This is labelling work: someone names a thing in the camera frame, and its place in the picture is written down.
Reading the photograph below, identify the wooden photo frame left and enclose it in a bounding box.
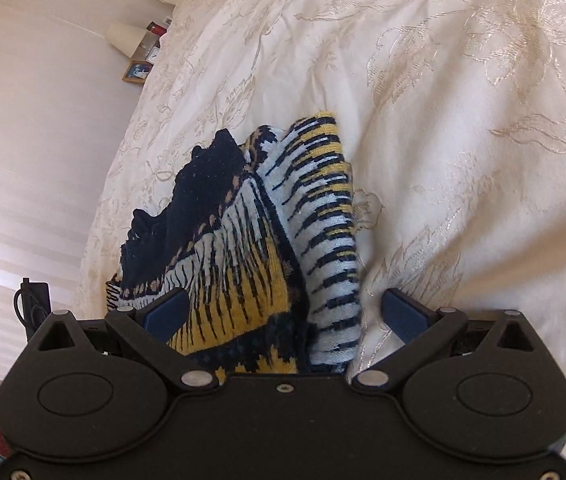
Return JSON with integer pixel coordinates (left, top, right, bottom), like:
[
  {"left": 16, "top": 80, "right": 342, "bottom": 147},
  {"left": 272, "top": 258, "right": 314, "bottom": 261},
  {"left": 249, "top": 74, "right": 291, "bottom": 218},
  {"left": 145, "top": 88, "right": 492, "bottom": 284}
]
[{"left": 122, "top": 60, "right": 153, "bottom": 84}]

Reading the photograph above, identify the black cable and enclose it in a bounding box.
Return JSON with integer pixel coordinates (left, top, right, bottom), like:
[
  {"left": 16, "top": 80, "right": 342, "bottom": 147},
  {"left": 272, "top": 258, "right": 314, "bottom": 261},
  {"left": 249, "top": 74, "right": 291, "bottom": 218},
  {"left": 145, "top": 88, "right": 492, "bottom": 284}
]
[{"left": 12, "top": 276, "right": 54, "bottom": 340}]

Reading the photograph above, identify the cream floral bedspread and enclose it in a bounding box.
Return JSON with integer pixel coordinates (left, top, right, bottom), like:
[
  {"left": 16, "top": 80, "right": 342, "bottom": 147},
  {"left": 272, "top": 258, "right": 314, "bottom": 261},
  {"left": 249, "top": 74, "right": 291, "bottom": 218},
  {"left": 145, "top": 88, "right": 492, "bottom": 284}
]
[{"left": 75, "top": 0, "right": 566, "bottom": 455}]

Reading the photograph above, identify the left nightstand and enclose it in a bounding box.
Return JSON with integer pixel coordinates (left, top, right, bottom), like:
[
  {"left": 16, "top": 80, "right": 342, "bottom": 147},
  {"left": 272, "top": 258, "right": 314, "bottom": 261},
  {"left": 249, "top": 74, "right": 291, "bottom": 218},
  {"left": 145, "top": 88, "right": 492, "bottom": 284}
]
[{"left": 131, "top": 32, "right": 161, "bottom": 64}]

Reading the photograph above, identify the navy yellow white knit sweater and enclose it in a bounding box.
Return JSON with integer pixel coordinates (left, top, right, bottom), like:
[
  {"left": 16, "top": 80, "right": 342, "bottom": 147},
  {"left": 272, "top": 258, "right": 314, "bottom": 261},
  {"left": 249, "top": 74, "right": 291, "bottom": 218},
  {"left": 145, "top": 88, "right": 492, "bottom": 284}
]
[{"left": 105, "top": 113, "right": 362, "bottom": 378}]

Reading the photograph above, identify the red bottle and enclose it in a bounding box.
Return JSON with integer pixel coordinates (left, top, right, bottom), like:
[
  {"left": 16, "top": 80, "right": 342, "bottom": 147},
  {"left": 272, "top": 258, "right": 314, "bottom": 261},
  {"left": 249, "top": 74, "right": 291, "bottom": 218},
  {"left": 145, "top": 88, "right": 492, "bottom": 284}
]
[{"left": 146, "top": 22, "right": 167, "bottom": 37}]

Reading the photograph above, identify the left bedside lamp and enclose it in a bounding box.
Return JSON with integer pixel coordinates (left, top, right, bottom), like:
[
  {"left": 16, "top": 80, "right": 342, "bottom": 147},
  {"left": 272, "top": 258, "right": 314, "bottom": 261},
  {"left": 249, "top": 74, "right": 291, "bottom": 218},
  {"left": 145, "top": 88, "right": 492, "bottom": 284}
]
[{"left": 105, "top": 22, "right": 147, "bottom": 58}]

